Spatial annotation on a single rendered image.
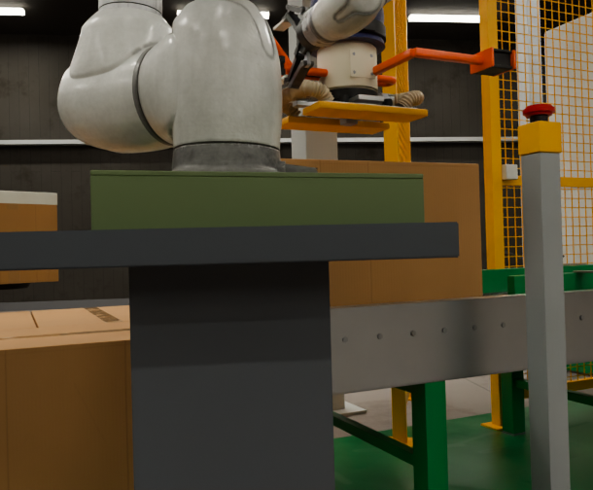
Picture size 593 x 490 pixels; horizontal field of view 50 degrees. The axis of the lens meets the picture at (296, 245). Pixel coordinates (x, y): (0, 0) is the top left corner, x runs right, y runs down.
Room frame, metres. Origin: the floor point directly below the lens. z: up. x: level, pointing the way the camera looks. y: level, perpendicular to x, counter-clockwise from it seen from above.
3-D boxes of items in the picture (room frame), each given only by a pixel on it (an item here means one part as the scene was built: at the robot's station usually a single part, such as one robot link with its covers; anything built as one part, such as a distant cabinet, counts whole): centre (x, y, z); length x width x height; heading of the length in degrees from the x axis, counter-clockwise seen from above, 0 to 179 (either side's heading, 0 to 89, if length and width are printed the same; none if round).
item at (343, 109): (1.74, -0.20, 1.11); 0.34 x 0.10 x 0.05; 115
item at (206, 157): (0.92, 0.08, 0.84); 0.22 x 0.18 x 0.06; 89
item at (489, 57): (1.72, -0.54, 1.22); 0.09 x 0.08 x 0.05; 25
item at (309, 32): (1.40, -0.07, 1.22); 0.09 x 0.06 x 0.09; 115
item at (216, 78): (0.93, 0.10, 0.98); 0.18 x 0.16 x 0.22; 58
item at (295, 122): (1.91, -0.12, 1.11); 0.34 x 0.10 x 0.05; 115
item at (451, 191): (1.83, -0.15, 0.75); 0.60 x 0.40 x 0.40; 111
